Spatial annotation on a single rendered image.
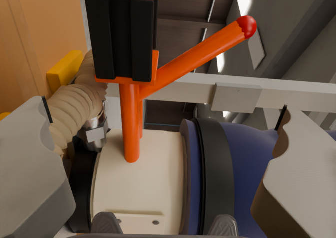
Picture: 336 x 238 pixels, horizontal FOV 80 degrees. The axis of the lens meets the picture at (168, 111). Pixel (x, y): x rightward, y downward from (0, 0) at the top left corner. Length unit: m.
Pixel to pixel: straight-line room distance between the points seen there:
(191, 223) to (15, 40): 0.29
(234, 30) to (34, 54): 0.24
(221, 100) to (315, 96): 0.66
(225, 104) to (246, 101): 0.14
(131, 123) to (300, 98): 1.51
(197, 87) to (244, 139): 1.08
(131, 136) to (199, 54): 0.13
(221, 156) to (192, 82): 1.10
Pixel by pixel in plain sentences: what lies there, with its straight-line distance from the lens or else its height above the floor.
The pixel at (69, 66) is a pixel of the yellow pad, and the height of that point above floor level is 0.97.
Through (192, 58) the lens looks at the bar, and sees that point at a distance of 0.22.
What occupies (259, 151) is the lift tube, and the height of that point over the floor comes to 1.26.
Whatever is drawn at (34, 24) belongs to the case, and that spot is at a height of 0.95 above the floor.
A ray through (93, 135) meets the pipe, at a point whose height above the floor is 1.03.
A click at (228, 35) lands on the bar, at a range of 0.22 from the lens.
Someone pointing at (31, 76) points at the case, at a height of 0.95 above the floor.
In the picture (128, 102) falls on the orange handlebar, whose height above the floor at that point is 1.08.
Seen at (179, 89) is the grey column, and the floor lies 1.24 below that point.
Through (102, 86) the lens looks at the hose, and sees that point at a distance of 0.27.
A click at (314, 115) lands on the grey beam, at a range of 3.20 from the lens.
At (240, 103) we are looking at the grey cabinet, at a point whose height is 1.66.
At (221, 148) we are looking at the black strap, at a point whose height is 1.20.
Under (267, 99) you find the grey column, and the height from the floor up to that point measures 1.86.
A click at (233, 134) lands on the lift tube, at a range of 0.32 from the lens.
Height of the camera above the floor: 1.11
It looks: 2 degrees up
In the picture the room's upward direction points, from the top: 94 degrees clockwise
